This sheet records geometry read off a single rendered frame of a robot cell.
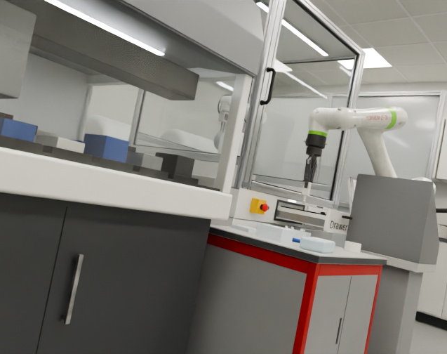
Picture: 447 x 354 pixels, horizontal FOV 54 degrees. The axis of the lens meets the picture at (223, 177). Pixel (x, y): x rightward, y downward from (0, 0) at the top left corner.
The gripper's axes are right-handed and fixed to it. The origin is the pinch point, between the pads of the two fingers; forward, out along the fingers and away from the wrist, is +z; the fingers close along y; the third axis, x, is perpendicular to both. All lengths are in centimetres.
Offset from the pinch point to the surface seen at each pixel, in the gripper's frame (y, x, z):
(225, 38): 78, -16, -41
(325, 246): 51, 25, 22
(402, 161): -178, 24, -47
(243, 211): 12.6, -24.4, 17.1
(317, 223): -7.8, 6.6, 15.2
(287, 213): -12.4, -11.0, 13.6
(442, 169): -338, 53, -68
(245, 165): 17.7, -26.0, -4.7
